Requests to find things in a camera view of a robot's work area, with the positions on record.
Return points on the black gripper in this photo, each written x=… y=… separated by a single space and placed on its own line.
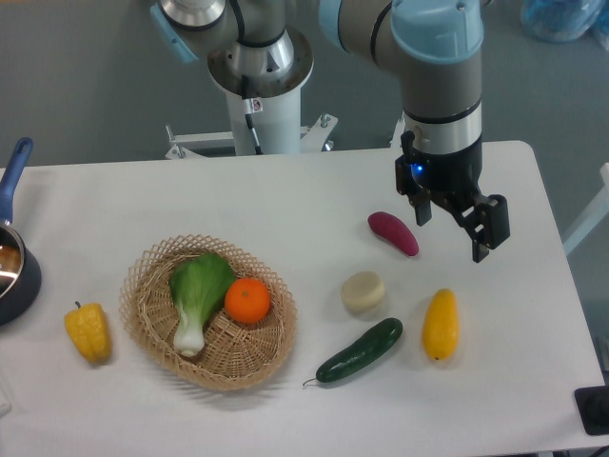
x=451 y=182

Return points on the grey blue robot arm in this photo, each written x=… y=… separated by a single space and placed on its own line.
x=433 y=49

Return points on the yellow mango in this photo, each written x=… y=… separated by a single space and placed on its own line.
x=441 y=326

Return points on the purple sweet potato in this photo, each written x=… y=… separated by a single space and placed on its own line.
x=394 y=231

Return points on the green cucumber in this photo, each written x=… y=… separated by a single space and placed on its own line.
x=367 y=349

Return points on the orange fruit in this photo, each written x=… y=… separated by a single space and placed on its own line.
x=247 y=301

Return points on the black device at table edge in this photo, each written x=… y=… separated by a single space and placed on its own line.
x=592 y=403

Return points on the woven wicker basket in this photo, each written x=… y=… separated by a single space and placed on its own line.
x=235 y=355

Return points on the green bok choy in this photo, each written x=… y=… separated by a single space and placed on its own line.
x=198 y=288

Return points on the yellow bell pepper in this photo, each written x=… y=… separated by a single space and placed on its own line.
x=87 y=327

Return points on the white frame at right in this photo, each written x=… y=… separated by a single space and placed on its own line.
x=589 y=218

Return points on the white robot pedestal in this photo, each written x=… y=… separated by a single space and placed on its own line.
x=263 y=91

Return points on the dark pot with blue handle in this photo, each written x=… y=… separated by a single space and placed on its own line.
x=21 y=276

